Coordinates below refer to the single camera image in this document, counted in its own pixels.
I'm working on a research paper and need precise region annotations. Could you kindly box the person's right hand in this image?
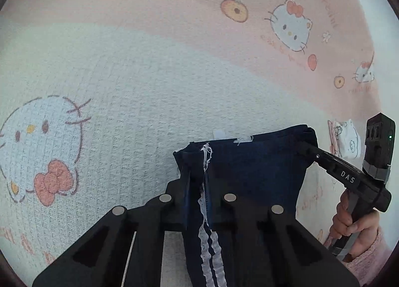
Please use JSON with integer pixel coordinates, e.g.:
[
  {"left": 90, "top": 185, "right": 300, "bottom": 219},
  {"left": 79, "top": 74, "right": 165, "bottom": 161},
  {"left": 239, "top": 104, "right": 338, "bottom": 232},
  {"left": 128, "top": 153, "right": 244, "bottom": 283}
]
[{"left": 330, "top": 194, "right": 381, "bottom": 258}]

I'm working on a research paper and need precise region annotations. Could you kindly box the folded white printed garment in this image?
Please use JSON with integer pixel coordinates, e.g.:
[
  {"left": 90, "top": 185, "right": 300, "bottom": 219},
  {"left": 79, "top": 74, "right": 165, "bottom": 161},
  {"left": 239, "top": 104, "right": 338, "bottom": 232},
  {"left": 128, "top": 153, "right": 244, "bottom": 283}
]
[{"left": 333, "top": 119, "right": 364, "bottom": 159}]

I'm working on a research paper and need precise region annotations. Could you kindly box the navy blue garment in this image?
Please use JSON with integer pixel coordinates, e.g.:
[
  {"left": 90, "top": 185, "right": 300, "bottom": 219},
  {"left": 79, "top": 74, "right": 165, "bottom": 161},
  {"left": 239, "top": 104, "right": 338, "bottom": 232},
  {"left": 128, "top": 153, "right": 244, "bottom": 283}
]
[{"left": 173, "top": 123, "right": 319, "bottom": 287}]

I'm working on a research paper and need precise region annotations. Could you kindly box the person's right forearm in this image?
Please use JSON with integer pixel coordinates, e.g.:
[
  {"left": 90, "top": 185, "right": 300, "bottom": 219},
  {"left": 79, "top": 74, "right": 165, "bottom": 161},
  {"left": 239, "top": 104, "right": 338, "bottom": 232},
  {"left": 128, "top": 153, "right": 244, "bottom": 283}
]
[{"left": 346, "top": 228, "right": 395, "bottom": 287}]

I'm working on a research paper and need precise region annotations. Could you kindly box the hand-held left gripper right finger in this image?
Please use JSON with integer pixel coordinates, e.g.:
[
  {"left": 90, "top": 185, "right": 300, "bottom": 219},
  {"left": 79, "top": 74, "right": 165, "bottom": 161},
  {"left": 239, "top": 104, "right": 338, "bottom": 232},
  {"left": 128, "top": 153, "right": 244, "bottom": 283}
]
[{"left": 204, "top": 175, "right": 360, "bottom": 287}]

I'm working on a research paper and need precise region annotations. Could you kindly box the pink cartoon printed blanket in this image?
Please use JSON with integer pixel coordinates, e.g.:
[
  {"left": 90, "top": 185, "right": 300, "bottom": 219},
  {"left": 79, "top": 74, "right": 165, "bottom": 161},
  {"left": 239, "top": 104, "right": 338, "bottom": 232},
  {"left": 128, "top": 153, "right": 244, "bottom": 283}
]
[{"left": 0, "top": 0, "right": 399, "bottom": 287}]

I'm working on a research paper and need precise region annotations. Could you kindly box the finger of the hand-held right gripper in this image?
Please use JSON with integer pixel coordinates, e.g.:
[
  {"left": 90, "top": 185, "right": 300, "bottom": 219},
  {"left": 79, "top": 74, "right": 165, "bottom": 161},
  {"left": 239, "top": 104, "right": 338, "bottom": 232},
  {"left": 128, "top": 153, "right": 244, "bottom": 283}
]
[{"left": 296, "top": 141, "right": 337, "bottom": 169}]

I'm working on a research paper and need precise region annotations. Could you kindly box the folded pink garment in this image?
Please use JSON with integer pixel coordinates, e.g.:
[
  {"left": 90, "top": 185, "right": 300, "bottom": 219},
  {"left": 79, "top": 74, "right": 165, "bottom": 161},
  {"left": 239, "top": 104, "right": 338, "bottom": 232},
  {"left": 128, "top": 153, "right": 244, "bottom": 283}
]
[{"left": 327, "top": 120, "right": 340, "bottom": 155}]

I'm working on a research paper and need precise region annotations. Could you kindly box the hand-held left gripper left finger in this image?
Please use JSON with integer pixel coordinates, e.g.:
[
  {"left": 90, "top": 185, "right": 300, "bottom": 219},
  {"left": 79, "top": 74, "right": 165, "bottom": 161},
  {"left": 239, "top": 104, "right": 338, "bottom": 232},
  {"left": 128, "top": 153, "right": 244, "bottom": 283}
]
[{"left": 32, "top": 177, "right": 188, "bottom": 287}]

